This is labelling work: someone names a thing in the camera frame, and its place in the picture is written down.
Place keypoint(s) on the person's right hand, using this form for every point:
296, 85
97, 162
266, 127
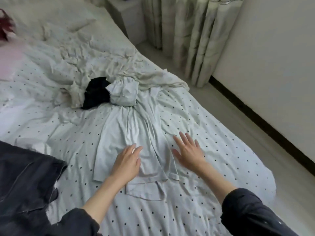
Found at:
192, 157

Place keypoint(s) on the person's left hand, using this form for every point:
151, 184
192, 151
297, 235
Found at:
127, 167

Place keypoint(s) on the white cartoon print t-shirt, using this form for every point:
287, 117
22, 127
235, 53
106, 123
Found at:
128, 125

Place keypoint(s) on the black garment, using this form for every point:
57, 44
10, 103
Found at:
96, 93

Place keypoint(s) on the cream bow-print blouse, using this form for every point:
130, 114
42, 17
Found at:
74, 93

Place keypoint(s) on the person's left forearm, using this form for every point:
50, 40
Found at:
103, 199

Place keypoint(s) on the white dotted bed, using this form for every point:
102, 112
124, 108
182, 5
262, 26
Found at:
231, 159

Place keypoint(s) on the white bedside cabinet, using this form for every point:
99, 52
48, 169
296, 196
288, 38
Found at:
130, 17

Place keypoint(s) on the pink pillow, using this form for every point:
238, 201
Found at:
10, 61

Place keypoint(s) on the dark red fabric item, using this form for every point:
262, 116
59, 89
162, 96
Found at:
5, 27

